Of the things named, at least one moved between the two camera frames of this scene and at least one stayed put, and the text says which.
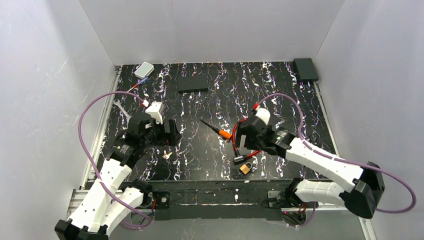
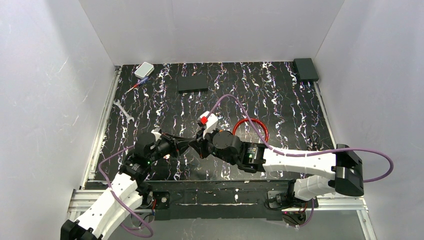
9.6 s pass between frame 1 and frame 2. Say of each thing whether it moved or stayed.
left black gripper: moved
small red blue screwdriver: stayed
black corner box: stayed
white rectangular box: stayed
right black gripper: moved
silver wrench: stayed
